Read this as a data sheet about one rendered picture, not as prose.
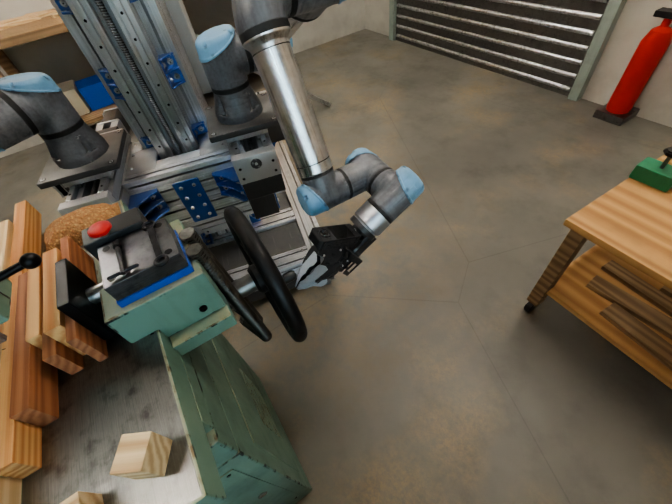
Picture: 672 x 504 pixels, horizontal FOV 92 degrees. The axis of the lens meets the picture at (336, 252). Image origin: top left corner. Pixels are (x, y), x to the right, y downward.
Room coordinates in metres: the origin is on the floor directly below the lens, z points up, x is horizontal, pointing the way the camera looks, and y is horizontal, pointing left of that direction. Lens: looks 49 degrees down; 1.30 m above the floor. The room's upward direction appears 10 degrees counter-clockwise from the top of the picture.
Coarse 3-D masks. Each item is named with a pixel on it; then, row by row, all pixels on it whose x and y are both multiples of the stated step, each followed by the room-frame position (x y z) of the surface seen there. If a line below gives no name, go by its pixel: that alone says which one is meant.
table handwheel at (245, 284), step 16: (240, 224) 0.39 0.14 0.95; (240, 240) 0.36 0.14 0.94; (256, 240) 0.35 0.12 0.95; (256, 256) 0.33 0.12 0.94; (256, 272) 0.38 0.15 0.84; (272, 272) 0.31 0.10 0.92; (240, 288) 0.36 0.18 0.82; (256, 288) 0.36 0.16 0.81; (272, 288) 0.29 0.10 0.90; (288, 288) 0.30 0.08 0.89; (272, 304) 0.40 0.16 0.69; (288, 304) 0.28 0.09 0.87; (288, 320) 0.26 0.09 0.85; (304, 336) 0.27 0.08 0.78
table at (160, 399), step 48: (192, 336) 0.25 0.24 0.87; (96, 384) 0.19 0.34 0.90; (144, 384) 0.18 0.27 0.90; (48, 432) 0.14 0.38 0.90; (96, 432) 0.13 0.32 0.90; (192, 432) 0.11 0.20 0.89; (48, 480) 0.09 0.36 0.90; (96, 480) 0.08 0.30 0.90; (144, 480) 0.07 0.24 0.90; (192, 480) 0.06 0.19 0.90
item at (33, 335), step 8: (32, 272) 0.36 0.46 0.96; (40, 272) 0.36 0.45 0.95; (32, 280) 0.34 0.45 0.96; (40, 280) 0.34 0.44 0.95; (32, 288) 0.33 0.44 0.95; (40, 288) 0.32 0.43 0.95; (32, 296) 0.31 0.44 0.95; (40, 296) 0.31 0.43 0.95; (32, 304) 0.29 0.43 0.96; (40, 304) 0.29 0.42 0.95; (32, 312) 0.28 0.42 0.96; (40, 312) 0.28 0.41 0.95; (32, 320) 0.27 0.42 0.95; (40, 320) 0.27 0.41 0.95; (32, 328) 0.25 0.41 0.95; (40, 328) 0.25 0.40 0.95; (32, 336) 0.24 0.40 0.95; (40, 336) 0.24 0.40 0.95; (32, 344) 0.24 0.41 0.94; (40, 344) 0.24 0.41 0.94
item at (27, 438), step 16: (16, 208) 0.56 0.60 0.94; (32, 208) 0.58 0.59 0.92; (16, 224) 0.51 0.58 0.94; (32, 224) 0.52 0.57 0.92; (16, 240) 0.46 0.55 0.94; (32, 240) 0.48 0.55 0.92; (16, 256) 0.42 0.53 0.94; (16, 288) 0.35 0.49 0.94; (0, 368) 0.21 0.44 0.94; (0, 384) 0.19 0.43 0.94; (0, 400) 0.17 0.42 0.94; (0, 416) 0.15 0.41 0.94; (0, 432) 0.13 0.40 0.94; (16, 432) 0.13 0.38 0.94; (32, 432) 0.14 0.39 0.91; (0, 448) 0.12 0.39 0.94; (16, 448) 0.11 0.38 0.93; (32, 448) 0.12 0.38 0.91; (0, 464) 0.10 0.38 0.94; (16, 464) 0.10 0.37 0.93; (32, 464) 0.10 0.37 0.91
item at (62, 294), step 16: (64, 272) 0.31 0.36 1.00; (80, 272) 0.33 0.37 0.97; (64, 288) 0.28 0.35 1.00; (80, 288) 0.30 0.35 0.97; (96, 288) 0.30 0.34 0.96; (64, 304) 0.25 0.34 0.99; (80, 304) 0.26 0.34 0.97; (96, 304) 0.29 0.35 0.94; (80, 320) 0.25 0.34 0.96; (96, 320) 0.26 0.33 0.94
